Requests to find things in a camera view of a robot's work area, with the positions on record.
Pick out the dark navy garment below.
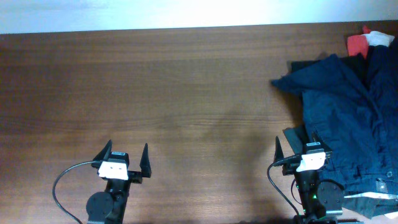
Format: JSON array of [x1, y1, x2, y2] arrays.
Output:
[[343, 182, 397, 219]]

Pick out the left black cable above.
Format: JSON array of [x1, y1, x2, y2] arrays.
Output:
[[52, 161, 96, 224]]

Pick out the white cloth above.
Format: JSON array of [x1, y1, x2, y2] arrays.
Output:
[[364, 31, 395, 47]]

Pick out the black cable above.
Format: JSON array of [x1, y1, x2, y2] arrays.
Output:
[[52, 161, 96, 224], [266, 157, 304, 218]]

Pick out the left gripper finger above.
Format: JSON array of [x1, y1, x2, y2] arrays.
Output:
[[93, 139, 113, 162], [139, 143, 152, 178]]

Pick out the right black cable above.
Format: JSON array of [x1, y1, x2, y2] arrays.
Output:
[[266, 157, 304, 218]]

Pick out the red cloth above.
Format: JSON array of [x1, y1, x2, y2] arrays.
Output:
[[346, 26, 371, 58]]

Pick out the navy blue shorts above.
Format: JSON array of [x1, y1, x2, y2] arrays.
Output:
[[271, 45, 397, 195]]

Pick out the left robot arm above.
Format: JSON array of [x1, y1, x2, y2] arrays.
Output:
[[86, 141, 152, 224]]

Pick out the black garment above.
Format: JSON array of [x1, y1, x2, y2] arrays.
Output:
[[290, 54, 369, 89]]

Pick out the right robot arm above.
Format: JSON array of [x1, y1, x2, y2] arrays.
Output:
[[267, 134, 344, 223]]

